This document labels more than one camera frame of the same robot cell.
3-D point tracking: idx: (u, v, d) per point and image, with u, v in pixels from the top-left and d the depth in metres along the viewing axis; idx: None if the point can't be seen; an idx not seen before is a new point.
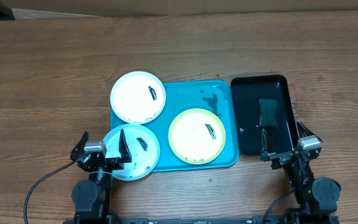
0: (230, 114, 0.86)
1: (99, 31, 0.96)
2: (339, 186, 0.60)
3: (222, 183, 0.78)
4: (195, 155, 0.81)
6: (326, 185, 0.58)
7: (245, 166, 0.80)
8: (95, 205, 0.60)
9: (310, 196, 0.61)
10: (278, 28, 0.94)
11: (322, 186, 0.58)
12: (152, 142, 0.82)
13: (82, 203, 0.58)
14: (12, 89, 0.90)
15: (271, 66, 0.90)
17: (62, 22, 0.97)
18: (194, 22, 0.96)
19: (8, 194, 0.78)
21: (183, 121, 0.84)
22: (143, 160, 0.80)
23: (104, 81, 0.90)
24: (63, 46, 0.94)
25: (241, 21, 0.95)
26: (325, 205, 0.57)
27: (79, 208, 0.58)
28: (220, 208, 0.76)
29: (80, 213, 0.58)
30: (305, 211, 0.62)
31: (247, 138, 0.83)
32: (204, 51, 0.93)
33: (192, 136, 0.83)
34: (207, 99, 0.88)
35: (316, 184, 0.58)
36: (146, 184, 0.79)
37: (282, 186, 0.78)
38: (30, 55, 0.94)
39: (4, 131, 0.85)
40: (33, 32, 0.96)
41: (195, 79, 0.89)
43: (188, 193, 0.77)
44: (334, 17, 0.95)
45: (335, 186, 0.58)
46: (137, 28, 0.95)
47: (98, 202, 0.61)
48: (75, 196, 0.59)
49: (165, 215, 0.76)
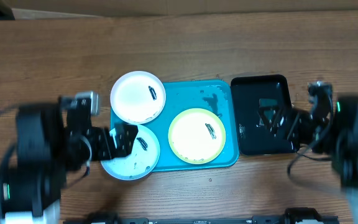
0: (230, 114, 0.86)
1: (98, 31, 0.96)
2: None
3: (222, 183, 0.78)
4: (195, 155, 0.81)
6: None
7: (245, 166, 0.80)
8: (45, 127, 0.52)
9: (345, 112, 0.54)
10: (278, 28, 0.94)
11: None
12: (152, 142, 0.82)
13: (27, 116, 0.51)
14: (12, 89, 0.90)
15: (271, 66, 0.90)
17: (61, 22, 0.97)
18: (194, 23, 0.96)
19: None
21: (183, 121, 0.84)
22: (143, 160, 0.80)
23: (104, 81, 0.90)
24: (63, 46, 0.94)
25: (241, 21, 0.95)
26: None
27: (23, 117, 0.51)
28: (220, 208, 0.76)
29: (20, 121, 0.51)
30: (348, 131, 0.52)
31: (247, 138, 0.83)
32: (204, 51, 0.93)
33: (193, 135, 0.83)
34: (207, 99, 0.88)
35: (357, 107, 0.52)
36: (146, 184, 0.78)
37: (282, 185, 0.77)
38: (29, 55, 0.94)
39: (3, 131, 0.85)
40: (33, 32, 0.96)
41: (195, 79, 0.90)
43: (188, 193, 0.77)
44: (334, 17, 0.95)
45: None
46: (137, 28, 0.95)
47: (50, 128, 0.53)
48: (23, 107, 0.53)
49: (166, 214, 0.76)
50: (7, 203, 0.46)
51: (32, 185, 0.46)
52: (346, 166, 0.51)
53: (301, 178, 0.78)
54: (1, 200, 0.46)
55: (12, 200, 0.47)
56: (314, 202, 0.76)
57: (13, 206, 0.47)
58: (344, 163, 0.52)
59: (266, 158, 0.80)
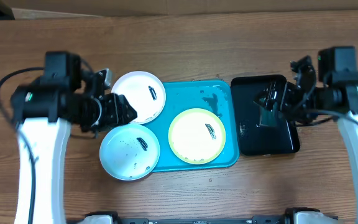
0: (230, 115, 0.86)
1: (98, 31, 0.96)
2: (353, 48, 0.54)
3: (222, 183, 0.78)
4: (195, 155, 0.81)
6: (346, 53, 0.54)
7: (245, 166, 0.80)
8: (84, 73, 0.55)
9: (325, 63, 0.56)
10: (278, 28, 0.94)
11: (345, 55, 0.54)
12: (152, 142, 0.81)
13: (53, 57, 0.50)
14: (12, 89, 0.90)
15: (271, 66, 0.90)
17: (61, 22, 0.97)
18: (194, 22, 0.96)
19: (9, 194, 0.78)
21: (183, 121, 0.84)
22: (143, 160, 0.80)
23: None
24: (63, 46, 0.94)
25: (241, 20, 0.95)
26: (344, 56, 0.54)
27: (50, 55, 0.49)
28: (220, 208, 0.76)
29: (50, 58, 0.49)
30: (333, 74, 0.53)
31: (248, 138, 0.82)
32: (204, 51, 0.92)
33: (192, 135, 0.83)
34: (207, 99, 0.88)
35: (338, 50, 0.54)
36: (146, 184, 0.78)
37: (282, 185, 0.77)
38: (29, 55, 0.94)
39: (3, 131, 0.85)
40: (33, 32, 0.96)
41: (195, 79, 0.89)
43: (188, 193, 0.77)
44: (334, 17, 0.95)
45: (353, 51, 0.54)
46: (137, 28, 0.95)
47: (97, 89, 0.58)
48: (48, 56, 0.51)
49: (166, 214, 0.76)
50: (28, 109, 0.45)
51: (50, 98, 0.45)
52: (332, 93, 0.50)
53: (300, 178, 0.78)
54: (23, 107, 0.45)
55: (33, 103, 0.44)
56: (313, 203, 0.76)
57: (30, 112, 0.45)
58: (328, 92, 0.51)
59: (266, 158, 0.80)
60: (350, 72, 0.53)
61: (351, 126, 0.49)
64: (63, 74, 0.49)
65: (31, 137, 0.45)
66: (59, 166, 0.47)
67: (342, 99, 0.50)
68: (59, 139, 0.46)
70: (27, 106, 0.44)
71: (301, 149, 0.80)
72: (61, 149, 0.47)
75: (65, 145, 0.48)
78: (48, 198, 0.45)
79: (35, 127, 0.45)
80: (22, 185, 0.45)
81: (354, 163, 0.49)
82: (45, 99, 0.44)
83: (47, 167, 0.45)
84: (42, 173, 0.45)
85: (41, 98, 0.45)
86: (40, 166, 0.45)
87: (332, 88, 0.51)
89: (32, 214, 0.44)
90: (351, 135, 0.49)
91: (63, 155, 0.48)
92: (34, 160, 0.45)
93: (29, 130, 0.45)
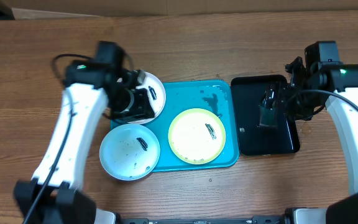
0: (230, 114, 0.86)
1: (98, 31, 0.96)
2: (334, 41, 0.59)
3: (222, 183, 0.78)
4: (195, 155, 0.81)
6: (329, 46, 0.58)
7: (245, 166, 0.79)
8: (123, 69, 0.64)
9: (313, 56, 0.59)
10: (278, 28, 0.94)
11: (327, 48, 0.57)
12: (152, 142, 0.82)
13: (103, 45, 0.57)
14: (12, 89, 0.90)
15: (271, 66, 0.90)
17: (61, 22, 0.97)
18: (194, 22, 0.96)
19: (8, 194, 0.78)
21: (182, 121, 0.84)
22: (143, 160, 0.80)
23: None
24: (63, 46, 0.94)
25: (241, 21, 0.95)
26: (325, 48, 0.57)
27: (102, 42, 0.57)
28: (220, 208, 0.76)
29: (101, 44, 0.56)
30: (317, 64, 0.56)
31: (248, 138, 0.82)
32: (204, 51, 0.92)
33: (192, 135, 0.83)
34: (207, 99, 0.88)
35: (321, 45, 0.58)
36: (146, 184, 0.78)
37: (282, 185, 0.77)
38: (29, 55, 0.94)
39: (4, 131, 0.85)
40: (33, 32, 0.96)
41: (195, 79, 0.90)
43: (188, 193, 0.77)
44: (334, 17, 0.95)
45: (334, 44, 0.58)
46: (137, 28, 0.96)
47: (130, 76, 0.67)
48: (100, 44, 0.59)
49: (166, 215, 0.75)
50: (80, 76, 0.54)
51: (97, 74, 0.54)
52: (318, 76, 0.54)
53: (300, 178, 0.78)
54: (76, 73, 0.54)
55: (84, 72, 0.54)
56: (314, 202, 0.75)
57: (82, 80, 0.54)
58: (315, 76, 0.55)
59: (266, 158, 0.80)
60: (334, 62, 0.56)
61: (336, 102, 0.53)
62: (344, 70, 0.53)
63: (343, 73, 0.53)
64: (110, 58, 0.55)
65: (76, 96, 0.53)
66: (89, 129, 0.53)
67: (326, 82, 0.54)
68: (97, 106, 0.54)
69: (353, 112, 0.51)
70: (79, 74, 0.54)
71: (301, 149, 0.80)
72: (95, 115, 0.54)
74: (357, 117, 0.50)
75: (98, 116, 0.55)
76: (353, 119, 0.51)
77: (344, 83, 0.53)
78: (74, 150, 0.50)
79: (82, 90, 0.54)
80: (58, 133, 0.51)
81: (345, 137, 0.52)
82: (94, 73, 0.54)
83: (81, 124, 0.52)
84: (77, 127, 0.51)
85: (92, 70, 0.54)
86: (75, 121, 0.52)
87: (318, 71, 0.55)
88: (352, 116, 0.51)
89: (58, 159, 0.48)
90: (339, 111, 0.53)
91: (95, 121, 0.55)
92: (73, 114, 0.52)
93: (74, 91, 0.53)
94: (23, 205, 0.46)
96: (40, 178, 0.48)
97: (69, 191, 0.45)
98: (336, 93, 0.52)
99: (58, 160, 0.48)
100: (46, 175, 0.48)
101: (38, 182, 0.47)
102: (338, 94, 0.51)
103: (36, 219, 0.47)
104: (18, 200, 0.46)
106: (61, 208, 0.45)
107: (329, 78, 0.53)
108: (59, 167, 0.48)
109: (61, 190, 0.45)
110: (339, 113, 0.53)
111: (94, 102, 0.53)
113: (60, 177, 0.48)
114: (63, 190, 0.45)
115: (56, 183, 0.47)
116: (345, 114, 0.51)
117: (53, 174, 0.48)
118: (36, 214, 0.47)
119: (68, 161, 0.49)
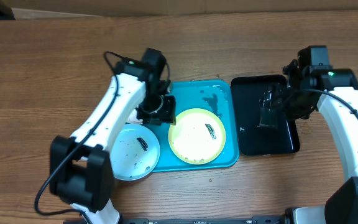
0: (230, 114, 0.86)
1: (98, 31, 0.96)
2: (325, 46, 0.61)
3: (222, 183, 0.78)
4: (195, 155, 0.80)
6: (321, 53, 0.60)
7: (245, 166, 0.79)
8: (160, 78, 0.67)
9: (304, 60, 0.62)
10: (278, 28, 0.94)
11: (317, 53, 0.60)
12: (152, 142, 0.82)
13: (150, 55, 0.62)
14: (12, 89, 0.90)
15: (271, 66, 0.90)
17: (61, 22, 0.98)
18: (194, 22, 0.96)
19: (8, 194, 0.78)
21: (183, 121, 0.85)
22: (143, 160, 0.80)
23: (104, 81, 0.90)
24: (63, 46, 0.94)
25: (241, 21, 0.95)
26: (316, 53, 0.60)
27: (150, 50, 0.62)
28: (220, 208, 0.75)
29: (148, 50, 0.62)
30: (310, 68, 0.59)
31: (248, 138, 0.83)
32: (204, 51, 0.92)
33: (192, 135, 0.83)
34: (207, 99, 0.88)
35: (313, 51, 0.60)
36: (146, 184, 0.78)
37: (282, 185, 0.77)
38: (30, 55, 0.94)
39: (4, 132, 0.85)
40: (33, 32, 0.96)
41: (195, 79, 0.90)
43: (188, 193, 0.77)
44: (334, 17, 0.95)
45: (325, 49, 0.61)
46: (137, 28, 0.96)
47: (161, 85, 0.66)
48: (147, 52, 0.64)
49: (166, 215, 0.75)
50: (128, 70, 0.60)
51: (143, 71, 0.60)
52: (309, 81, 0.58)
53: (300, 178, 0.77)
54: (127, 67, 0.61)
55: (132, 68, 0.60)
56: (314, 202, 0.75)
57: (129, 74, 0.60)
58: (306, 81, 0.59)
59: (266, 158, 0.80)
60: (324, 66, 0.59)
61: (327, 99, 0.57)
62: (331, 73, 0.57)
63: (331, 75, 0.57)
64: (155, 61, 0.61)
65: (122, 82, 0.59)
66: (125, 111, 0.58)
67: (317, 84, 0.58)
68: (137, 95, 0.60)
69: (342, 108, 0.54)
70: (127, 69, 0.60)
71: (301, 149, 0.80)
72: (133, 102, 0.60)
74: (345, 112, 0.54)
75: (134, 104, 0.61)
76: (343, 114, 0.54)
77: (334, 83, 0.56)
78: (111, 122, 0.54)
79: (128, 79, 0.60)
80: (101, 108, 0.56)
81: (339, 130, 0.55)
82: (140, 70, 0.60)
83: (121, 102, 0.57)
84: (118, 106, 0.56)
85: (138, 68, 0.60)
86: (117, 101, 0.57)
87: (309, 76, 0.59)
88: (342, 112, 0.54)
89: (97, 125, 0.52)
90: (330, 108, 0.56)
91: (130, 107, 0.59)
92: (116, 94, 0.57)
93: (122, 79, 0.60)
94: (55, 158, 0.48)
96: (77, 138, 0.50)
97: (103, 153, 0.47)
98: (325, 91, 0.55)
99: (97, 126, 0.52)
100: (84, 136, 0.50)
101: (76, 140, 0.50)
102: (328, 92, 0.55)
103: (63, 175, 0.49)
104: (52, 151, 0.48)
106: (91, 168, 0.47)
107: (318, 80, 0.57)
108: (97, 132, 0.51)
109: (95, 151, 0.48)
110: (331, 110, 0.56)
111: (137, 90, 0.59)
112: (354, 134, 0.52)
113: (96, 140, 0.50)
114: (97, 151, 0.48)
115: (91, 144, 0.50)
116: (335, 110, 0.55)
117: (89, 137, 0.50)
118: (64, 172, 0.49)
119: (104, 130, 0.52)
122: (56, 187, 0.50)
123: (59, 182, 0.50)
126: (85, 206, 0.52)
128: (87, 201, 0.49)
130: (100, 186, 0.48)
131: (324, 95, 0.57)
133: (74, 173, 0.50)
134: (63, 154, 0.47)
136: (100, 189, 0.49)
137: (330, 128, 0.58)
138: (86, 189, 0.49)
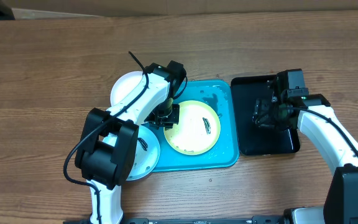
0: (230, 115, 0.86)
1: (98, 31, 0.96)
2: (300, 70, 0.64)
3: (222, 183, 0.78)
4: (189, 147, 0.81)
6: (297, 78, 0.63)
7: (245, 166, 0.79)
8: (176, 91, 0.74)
9: (284, 83, 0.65)
10: (278, 28, 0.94)
11: (293, 79, 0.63)
12: (151, 142, 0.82)
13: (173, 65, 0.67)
14: (12, 89, 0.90)
15: (271, 66, 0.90)
17: (61, 22, 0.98)
18: (194, 23, 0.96)
19: (8, 194, 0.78)
21: (183, 111, 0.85)
22: (143, 160, 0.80)
23: (104, 81, 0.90)
24: (63, 46, 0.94)
25: (241, 20, 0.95)
26: (291, 77, 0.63)
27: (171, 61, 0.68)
28: (220, 208, 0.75)
29: (173, 62, 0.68)
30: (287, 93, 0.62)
31: (248, 139, 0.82)
32: (204, 51, 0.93)
33: (189, 127, 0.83)
34: (207, 99, 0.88)
35: (290, 77, 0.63)
36: (146, 184, 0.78)
37: (282, 185, 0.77)
38: (30, 55, 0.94)
39: (4, 132, 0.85)
40: (33, 32, 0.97)
41: (195, 79, 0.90)
43: (188, 193, 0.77)
44: (334, 17, 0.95)
45: (300, 73, 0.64)
46: (137, 28, 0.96)
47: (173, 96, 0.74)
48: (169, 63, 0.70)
49: (166, 214, 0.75)
50: (156, 72, 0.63)
51: (168, 76, 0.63)
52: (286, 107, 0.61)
53: (300, 178, 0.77)
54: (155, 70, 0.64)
55: (160, 71, 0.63)
56: (314, 202, 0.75)
57: (156, 74, 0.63)
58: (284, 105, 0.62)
59: (266, 158, 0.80)
60: (301, 89, 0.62)
61: (303, 116, 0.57)
62: (304, 97, 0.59)
63: (304, 99, 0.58)
64: (179, 70, 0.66)
65: (152, 79, 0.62)
66: (150, 104, 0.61)
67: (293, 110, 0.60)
68: (161, 93, 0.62)
69: (319, 119, 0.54)
70: (155, 71, 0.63)
71: (301, 149, 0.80)
72: (158, 98, 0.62)
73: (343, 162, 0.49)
74: (322, 122, 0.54)
75: (158, 101, 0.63)
76: (319, 126, 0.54)
77: (307, 104, 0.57)
78: (142, 105, 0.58)
79: (156, 77, 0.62)
80: (132, 92, 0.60)
81: (320, 140, 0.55)
82: (168, 73, 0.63)
83: (150, 93, 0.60)
84: (147, 94, 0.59)
85: (165, 71, 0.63)
86: (146, 91, 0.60)
87: (288, 102, 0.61)
88: (317, 124, 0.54)
89: (130, 105, 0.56)
90: (309, 123, 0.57)
91: (155, 102, 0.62)
92: (146, 86, 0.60)
93: (151, 76, 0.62)
94: (89, 126, 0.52)
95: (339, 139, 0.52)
96: (111, 112, 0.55)
97: (133, 127, 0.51)
98: (302, 110, 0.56)
99: (129, 106, 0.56)
100: (117, 111, 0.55)
101: (110, 114, 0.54)
102: (302, 108, 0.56)
103: (92, 144, 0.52)
104: (89, 119, 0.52)
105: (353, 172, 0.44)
106: (122, 138, 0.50)
107: (294, 105, 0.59)
108: (128, 110, 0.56)
109: (126, 124, 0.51)
110: (309, 124, 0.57)
111: (163, 87, 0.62)
112: (334, 139, 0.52)
113: (126, 117, 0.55)
114: (128, 125, 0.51)
115: (123, 119, 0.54)
116: (313, 123, 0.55)
117: (122, 114, 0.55)
118: (95, 142, 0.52)
119: (135, 111, 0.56)
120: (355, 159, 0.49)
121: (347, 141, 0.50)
122: (82, 157, 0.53)
123: (86, 152, 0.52)
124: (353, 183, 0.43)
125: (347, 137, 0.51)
126: (104, 183, 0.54)
128: (110, 172, 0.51)
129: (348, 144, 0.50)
130: (125, 159, 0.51)
131: (300, 112, 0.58)
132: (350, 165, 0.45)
133: (100, 146, 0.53)
134: (97, 122, 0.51)
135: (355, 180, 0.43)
136: (124, 163, 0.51)
137: (313, 140, 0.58)
138: (112, 160, 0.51)
